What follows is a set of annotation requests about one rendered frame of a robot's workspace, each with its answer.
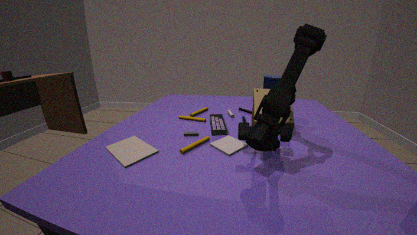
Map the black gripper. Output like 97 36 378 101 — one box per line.
238 122 292 142

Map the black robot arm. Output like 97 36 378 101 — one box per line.
245 24 327 151

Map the beige flat square panel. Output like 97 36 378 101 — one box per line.
105 136 159 168

